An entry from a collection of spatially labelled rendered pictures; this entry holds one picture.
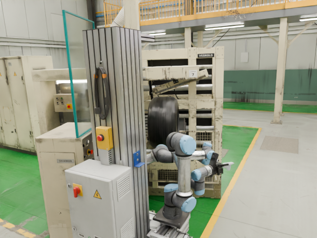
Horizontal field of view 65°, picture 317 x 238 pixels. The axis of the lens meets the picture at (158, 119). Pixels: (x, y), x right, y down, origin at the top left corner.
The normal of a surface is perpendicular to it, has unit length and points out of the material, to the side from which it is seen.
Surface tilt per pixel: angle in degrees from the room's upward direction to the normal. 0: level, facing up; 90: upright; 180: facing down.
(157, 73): 90
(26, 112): 90
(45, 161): 90
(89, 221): 90
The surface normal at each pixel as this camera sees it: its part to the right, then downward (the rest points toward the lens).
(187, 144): 0.58, 0.03
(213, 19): -0.47, 0.21
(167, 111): -0.12, -0.41
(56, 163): -0.14, 0.22
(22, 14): 0.88, 0.07
